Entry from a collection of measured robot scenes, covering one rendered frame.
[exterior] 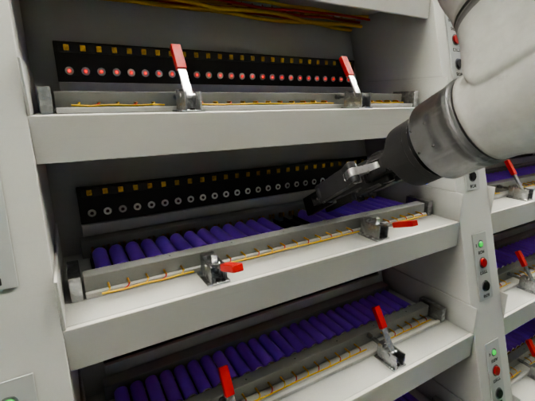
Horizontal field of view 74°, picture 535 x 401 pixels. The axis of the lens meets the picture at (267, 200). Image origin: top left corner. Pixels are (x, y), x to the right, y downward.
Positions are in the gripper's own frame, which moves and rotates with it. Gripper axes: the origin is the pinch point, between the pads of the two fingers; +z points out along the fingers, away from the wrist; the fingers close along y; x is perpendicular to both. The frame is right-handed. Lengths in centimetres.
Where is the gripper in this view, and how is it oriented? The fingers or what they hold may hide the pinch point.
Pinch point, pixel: (327, 199)
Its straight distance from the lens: 56.8
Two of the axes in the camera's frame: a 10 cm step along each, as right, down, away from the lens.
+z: -4.2, 3.0, 8.5
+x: 2.6, 9.4, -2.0
